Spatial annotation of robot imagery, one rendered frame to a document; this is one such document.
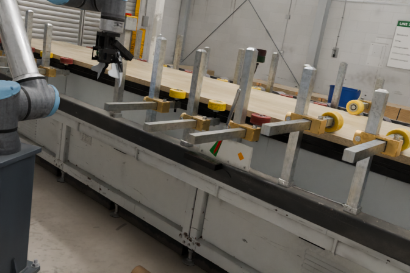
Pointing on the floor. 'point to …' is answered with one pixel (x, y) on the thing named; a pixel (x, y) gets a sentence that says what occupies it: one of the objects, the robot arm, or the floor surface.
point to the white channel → (158, 10)
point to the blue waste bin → (348, 94)
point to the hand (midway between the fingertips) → (110, 83)
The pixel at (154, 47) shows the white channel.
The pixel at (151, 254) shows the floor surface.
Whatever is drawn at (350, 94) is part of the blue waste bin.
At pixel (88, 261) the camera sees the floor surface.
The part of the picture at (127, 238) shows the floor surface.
